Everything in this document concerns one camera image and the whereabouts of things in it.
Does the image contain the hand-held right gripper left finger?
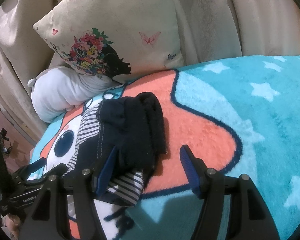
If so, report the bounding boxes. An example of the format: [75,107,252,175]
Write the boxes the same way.
[19,145,120,240]

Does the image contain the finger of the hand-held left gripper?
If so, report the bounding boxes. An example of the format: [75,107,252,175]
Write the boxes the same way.
[20,163,68,188]
[14,157,47,180]

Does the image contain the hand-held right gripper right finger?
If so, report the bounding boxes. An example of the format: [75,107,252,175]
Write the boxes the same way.
[179,144,282,240]

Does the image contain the navy pants with striped lining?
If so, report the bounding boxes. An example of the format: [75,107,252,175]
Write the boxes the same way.
[75,92,169,207]

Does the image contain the teal and pink printed blanket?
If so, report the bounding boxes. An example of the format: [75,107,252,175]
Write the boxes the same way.
[30,55,300,240]

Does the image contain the white plush cushion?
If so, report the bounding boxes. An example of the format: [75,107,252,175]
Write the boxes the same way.
[27,66,127,123]

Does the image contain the cream floral print pillow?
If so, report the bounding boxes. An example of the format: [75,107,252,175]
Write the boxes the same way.
[32,0,186,84]

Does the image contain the cream lace curtain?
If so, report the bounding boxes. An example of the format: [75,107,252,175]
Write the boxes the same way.
[0,0,300,140]

